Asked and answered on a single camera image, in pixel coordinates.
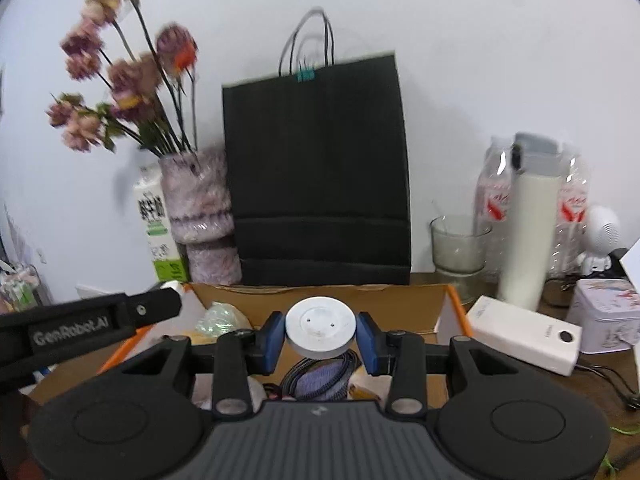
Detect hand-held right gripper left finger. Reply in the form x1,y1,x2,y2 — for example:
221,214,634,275
120,311,287,421

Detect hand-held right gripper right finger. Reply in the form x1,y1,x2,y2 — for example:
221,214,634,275
355,311,521,418

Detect white round disc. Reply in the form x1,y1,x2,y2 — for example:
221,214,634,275
285,296,358,359

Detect red cardboard box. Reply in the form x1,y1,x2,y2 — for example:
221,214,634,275
30,282,476,411

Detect wooden desktop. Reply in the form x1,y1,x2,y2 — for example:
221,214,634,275
410,272,640,480

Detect purple cloth pouch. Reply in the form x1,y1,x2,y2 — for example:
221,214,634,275
295,362,351,401

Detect clear plastic ball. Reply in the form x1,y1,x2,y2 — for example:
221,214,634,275
195,301,251,336

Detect rack of colourful packets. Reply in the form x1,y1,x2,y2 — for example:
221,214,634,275
0,260,51,311

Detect clear drinking glass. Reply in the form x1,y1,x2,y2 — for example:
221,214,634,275
430,215,493,306

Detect white and green milk carton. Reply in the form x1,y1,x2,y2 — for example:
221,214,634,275
132,164,188,283

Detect pink patterned vase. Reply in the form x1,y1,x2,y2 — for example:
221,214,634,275
159,146,243,285

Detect white power bank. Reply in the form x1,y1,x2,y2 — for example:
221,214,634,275
466,295,583,377

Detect black paper bag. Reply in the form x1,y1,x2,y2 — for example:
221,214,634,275
221,7,412,287

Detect white thermos bottle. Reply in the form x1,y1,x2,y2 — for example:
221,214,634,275
496,132,566,311

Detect white printed tin box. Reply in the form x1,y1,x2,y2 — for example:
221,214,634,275
567,278,640,354

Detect pink artificial flowers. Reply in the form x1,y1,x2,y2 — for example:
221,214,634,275
46,0,201,158

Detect white round speaker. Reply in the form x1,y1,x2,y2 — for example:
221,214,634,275
575,205,623,276

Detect printed paper sheets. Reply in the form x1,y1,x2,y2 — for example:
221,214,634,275
620,240,640,301

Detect grey braided cable coil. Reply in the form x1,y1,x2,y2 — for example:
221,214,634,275
280,352,361,401

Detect white wall socket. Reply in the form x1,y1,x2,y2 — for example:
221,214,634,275
75,284,132,302

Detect black cable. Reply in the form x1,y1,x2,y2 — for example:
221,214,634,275
575,360,640,411

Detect green cable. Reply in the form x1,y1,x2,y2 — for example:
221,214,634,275
600,425,640,480

